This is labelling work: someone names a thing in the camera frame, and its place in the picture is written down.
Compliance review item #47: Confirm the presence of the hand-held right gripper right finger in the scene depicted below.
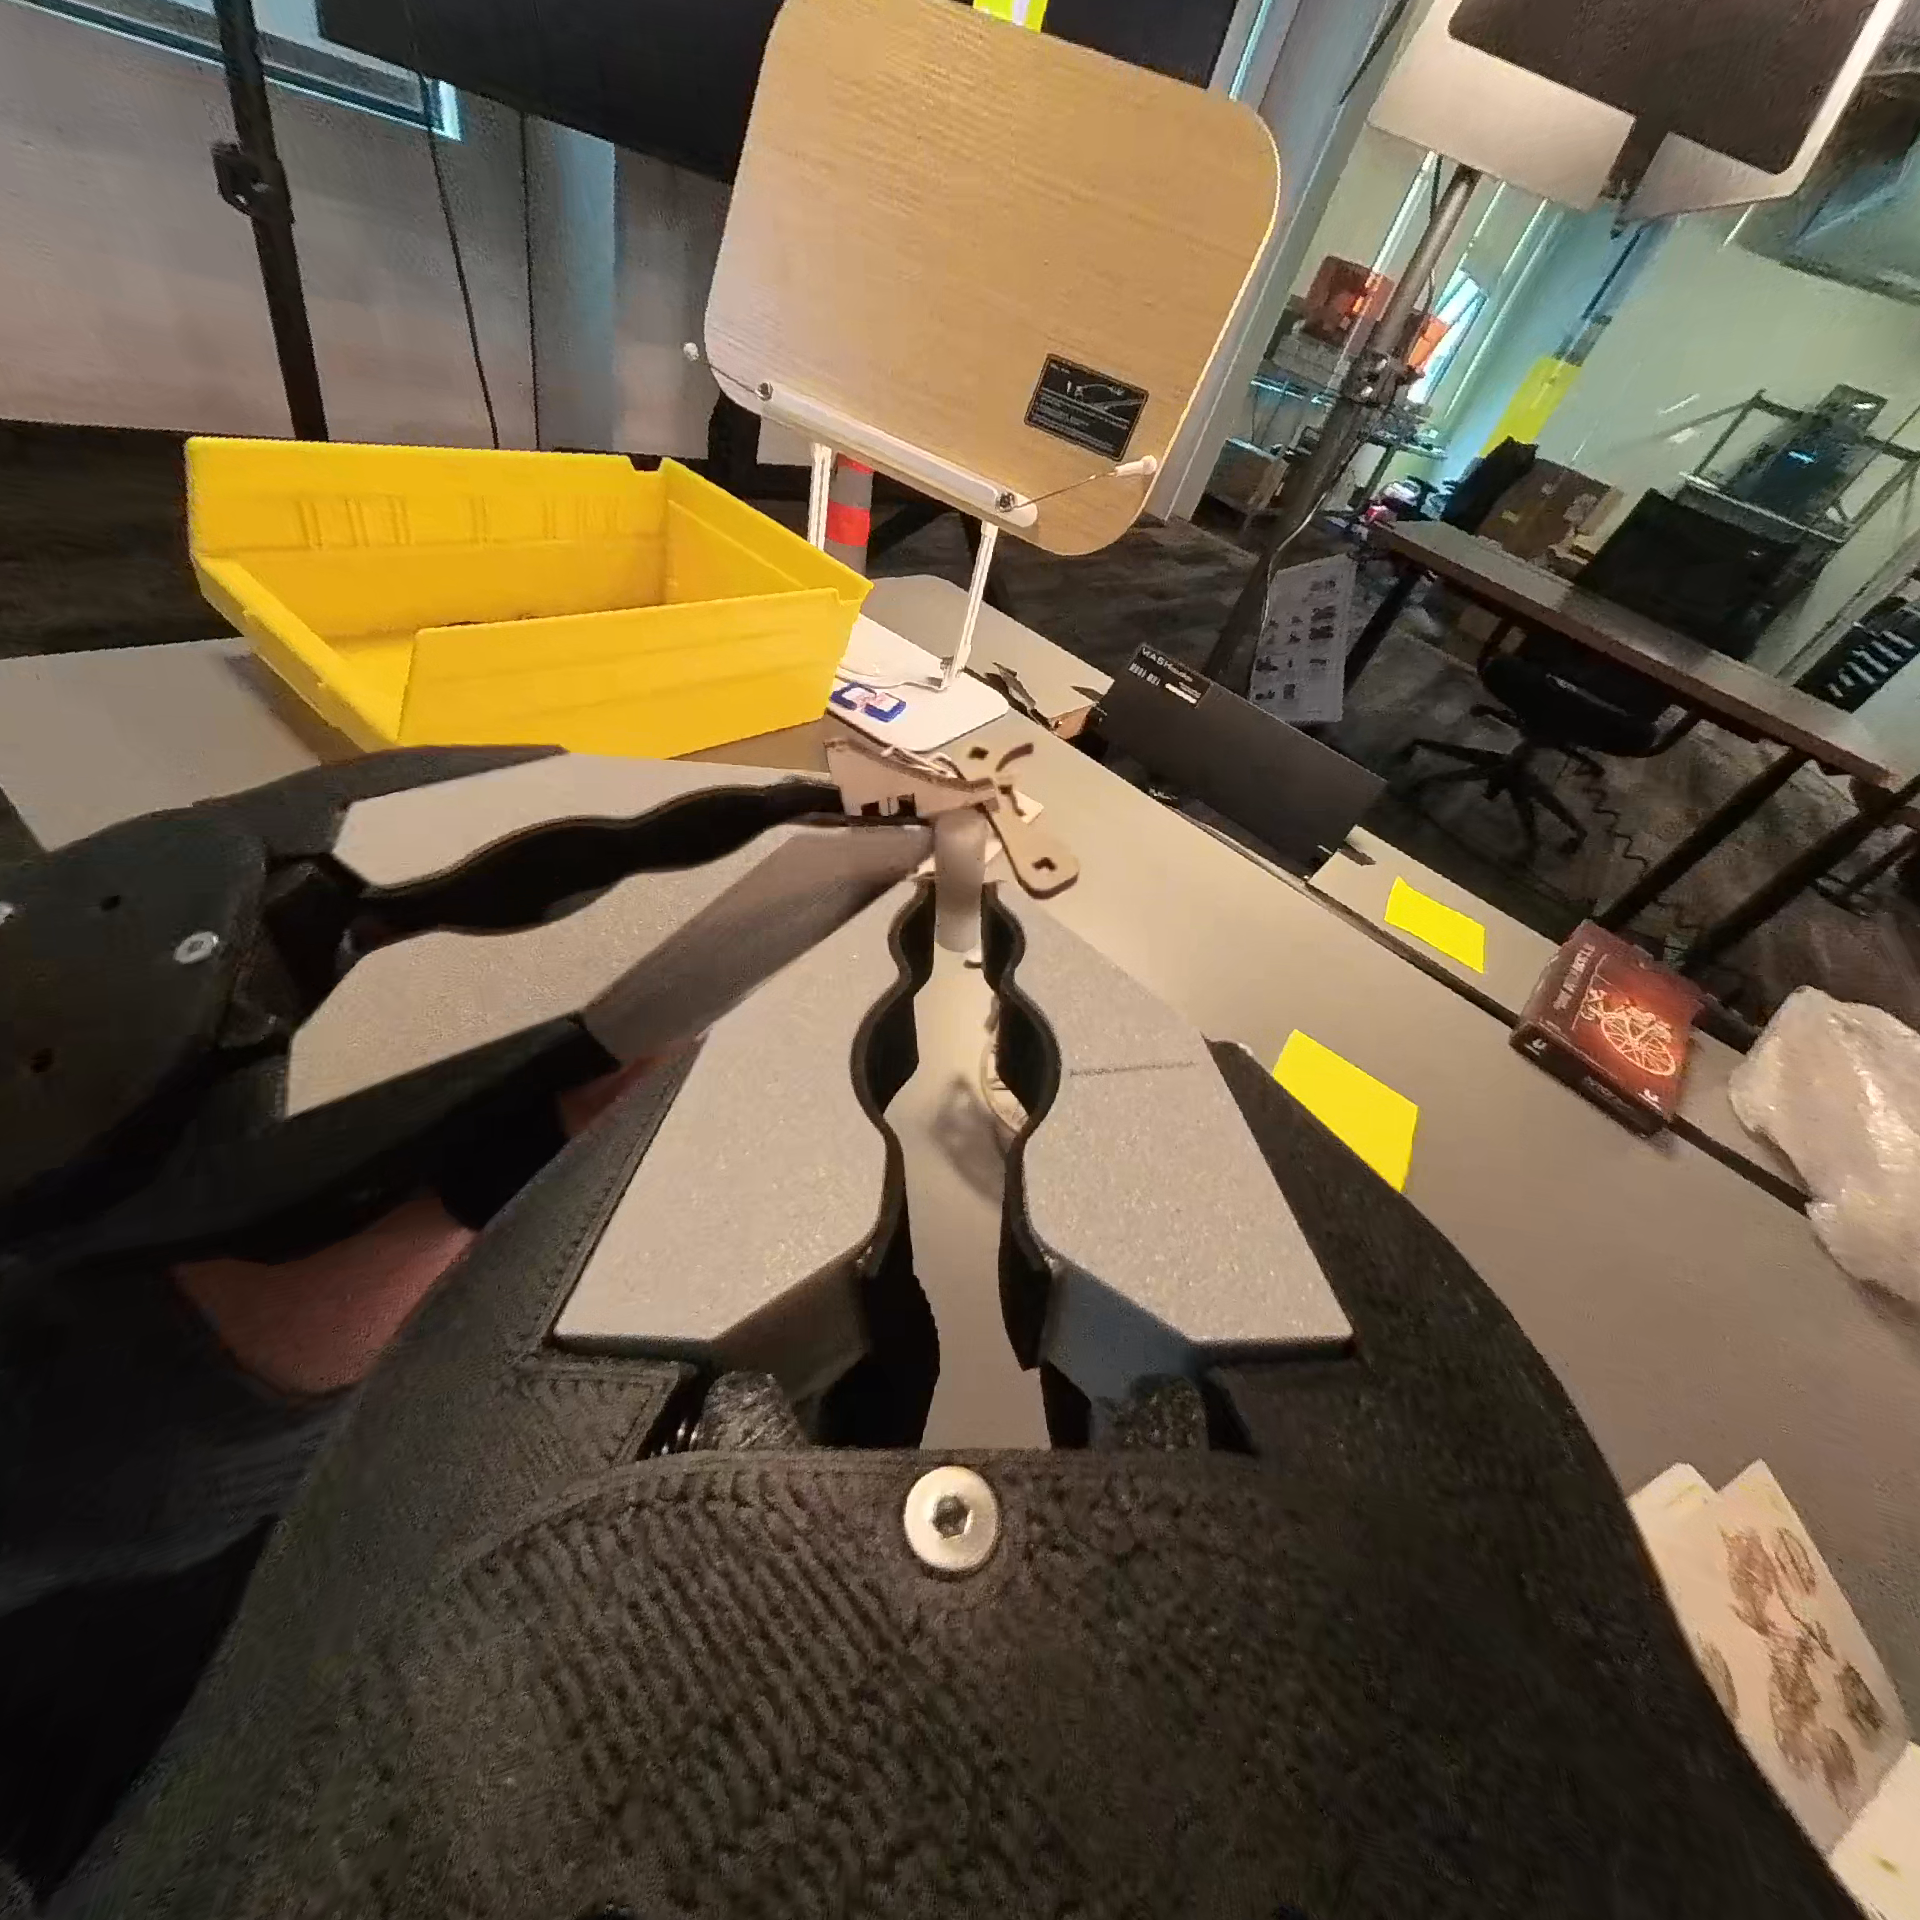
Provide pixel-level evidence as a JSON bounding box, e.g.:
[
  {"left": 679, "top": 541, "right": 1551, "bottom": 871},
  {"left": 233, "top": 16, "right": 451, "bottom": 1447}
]
[{"left": 983, "top": 896, "right": 1355, "bottom": 1402}]

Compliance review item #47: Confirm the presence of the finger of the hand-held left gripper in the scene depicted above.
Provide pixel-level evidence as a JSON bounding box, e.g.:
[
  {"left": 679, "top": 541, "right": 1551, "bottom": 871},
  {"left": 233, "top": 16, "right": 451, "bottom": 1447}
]
[
  {"left": 285, "top": 827, "right": 933, "bottom": 1120},
  {"left": 334, "top": 753, "right": 904, "bottom": 904}
]

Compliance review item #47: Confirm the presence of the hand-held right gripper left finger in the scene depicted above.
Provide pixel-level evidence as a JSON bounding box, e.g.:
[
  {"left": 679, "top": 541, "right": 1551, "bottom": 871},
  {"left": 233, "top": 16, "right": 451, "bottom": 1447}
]
[{"left": 551, "top": 885, "right": 916, "bottom": 1411}]

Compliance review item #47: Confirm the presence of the curved wooden model part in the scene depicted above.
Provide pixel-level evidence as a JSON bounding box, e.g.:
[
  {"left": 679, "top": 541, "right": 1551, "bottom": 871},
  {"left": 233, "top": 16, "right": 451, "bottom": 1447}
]
[{"left": 951, "top": 738, "right": 1085, "bottom": 903}]

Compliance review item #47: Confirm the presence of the small wooden model part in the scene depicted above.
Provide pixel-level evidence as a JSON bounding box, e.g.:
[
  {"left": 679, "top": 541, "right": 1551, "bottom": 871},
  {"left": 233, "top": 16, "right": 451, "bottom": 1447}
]
[{"left": 928, "top": 816, "right": 993, "bottom": 968}]

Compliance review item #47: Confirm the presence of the dark model kit box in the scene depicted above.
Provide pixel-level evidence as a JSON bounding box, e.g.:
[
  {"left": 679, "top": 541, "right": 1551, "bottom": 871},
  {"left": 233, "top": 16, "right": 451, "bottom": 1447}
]
[{"left": 1507, "top": 919, "right": 1711, "bottom": 1136}]

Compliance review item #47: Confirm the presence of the person's left hand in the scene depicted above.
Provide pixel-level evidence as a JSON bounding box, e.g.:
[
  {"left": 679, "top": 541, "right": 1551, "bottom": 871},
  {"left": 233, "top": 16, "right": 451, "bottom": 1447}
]
[{"left": 172, "top": 1182, "right": 485, "bottom": 1401}]

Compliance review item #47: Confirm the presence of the yellow plastic bin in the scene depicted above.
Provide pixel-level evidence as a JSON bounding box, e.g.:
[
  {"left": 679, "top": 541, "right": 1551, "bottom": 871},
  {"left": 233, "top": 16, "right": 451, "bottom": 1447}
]
[{"left": 183, "top": 434, "right": 875, "bottom": 758}]

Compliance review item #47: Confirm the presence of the yellow sticky note pad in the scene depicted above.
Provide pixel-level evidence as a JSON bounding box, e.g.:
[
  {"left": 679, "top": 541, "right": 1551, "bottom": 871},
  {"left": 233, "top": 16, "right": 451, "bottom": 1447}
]
[{"left": 1270, "top": 1030, "right": 1419, "bottom": 1193}]

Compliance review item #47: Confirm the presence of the single yellow sticky note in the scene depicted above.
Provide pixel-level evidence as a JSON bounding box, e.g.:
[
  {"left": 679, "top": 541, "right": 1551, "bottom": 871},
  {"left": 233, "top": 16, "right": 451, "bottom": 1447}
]
[{"left": 1383, "top": 878, "right": 1488, "bottom": 973}]

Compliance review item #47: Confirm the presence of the black flat case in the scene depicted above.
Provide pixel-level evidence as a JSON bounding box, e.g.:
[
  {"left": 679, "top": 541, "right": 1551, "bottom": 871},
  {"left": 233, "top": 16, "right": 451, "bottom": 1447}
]
[{"left": 1093, "top": 645, "right": 1390, "bottom": 874}]

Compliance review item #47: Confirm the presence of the printed paper sheet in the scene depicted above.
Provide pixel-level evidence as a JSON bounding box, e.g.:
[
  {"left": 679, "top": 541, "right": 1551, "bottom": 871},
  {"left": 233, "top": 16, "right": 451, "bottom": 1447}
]
[{"left": 1248, "top": 554, "right": 1360, "bottom": 721}]

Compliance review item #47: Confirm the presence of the black office chair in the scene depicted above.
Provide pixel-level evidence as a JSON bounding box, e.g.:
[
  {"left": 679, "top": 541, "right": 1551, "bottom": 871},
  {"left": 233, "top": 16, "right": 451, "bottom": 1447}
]
[{"left": 1411, "top": 650, "right": 1665, "bottom": 856}]

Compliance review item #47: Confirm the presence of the black light stand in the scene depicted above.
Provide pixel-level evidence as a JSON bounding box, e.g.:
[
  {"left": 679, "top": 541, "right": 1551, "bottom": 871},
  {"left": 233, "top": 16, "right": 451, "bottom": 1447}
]
[{"left": 211, "top": 0, "right": 331, "bottom": 442}]

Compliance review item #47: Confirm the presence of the crumpled clear plastic bag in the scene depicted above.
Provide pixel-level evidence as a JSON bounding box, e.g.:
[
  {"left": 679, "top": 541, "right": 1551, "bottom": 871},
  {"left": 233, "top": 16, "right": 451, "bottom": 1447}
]
[{"left": 1728, "top": 987, "right": 1920, "bottom": 1307}]

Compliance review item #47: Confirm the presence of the wooden book stand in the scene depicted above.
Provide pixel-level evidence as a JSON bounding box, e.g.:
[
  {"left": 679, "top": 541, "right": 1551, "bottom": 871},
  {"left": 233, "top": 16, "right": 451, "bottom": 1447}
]
[{"left": 680, "top": 0, "right": 1284, "bottom": 751}]

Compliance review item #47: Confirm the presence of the dark office table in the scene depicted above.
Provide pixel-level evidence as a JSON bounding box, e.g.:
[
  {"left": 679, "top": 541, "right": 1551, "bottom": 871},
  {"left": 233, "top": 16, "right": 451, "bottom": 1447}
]
[{"left": 1372, "top": 515, "right": 1920, "bottom": 931}]

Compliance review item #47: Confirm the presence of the instruction booklet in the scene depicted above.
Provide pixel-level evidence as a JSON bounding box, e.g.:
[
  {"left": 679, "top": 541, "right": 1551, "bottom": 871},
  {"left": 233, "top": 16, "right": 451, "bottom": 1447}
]
[{"left": 1627, "top": 1462, "right": 1920, "bottom": 1920}]

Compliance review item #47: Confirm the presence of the large dark display screen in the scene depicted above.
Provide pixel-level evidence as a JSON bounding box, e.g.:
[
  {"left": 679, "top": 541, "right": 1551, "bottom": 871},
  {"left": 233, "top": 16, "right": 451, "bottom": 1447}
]
[{"left": 315, "top": 0, "right": 1251, "bottom": 189}]

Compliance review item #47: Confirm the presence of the orange machine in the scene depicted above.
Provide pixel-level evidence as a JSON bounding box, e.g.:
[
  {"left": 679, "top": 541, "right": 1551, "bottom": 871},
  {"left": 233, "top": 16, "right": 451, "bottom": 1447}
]
[
  {"left": 1401, "top": 275, "right": 1488, "bottom": 368},
  {"left": 1304, "top": 256, "right": 1404, "bottom": 377}
]

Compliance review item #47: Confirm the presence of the metal shelving rack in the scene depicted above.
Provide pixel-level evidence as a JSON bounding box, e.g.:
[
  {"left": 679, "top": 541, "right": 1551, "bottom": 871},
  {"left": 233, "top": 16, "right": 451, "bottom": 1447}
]
[{"left": 1679, "top": 381, "right": 1920, "bottom": 527}]

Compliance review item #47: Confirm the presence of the grey light stand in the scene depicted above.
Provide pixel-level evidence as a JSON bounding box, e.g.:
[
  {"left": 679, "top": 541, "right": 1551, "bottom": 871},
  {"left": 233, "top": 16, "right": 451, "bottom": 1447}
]
[{"left": 1206, "top": 150, "right": 1488, "bottom": 691}]

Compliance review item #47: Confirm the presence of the studio light panel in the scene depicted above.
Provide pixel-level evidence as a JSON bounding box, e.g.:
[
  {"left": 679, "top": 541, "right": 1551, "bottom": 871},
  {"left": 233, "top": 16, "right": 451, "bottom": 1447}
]
[{"left": 1364, "top": 0, "right": 1905, "bottom": 225}]

